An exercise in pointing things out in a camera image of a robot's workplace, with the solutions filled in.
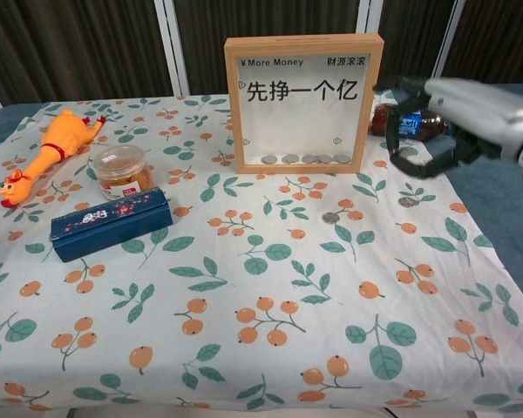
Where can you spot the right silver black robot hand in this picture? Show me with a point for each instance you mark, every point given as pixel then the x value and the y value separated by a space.
pixel 466 104

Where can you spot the silver coin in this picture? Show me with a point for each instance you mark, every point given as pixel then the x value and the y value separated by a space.
pixel 308 159
pixel 341 159
pixel 268 159
pixel 330 217
pixel 405 201
pixel 290 159
pixel 324 159

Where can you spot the cola bottle with blue label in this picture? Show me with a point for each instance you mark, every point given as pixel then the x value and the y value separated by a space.
pixel 412 125

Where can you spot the dark pleated curtain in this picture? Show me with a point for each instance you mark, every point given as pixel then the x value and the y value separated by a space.
pixel 69 48
pixel 287 17
pixel 497 39

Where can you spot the fruit and leaf print tablecloth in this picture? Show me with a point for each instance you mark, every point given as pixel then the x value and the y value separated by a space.
pixel 244 305

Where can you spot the clear plastic snack jar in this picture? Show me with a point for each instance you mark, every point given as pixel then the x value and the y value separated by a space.
pixel 122 174

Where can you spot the dark blue rectangular box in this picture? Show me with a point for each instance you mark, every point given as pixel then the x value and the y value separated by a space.
pixel 113 231

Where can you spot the orange rubber chicken toy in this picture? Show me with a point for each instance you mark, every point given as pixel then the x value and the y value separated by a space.
pixel 61 143

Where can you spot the wooden frame money box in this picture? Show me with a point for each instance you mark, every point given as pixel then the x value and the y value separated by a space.
pixel 300 126

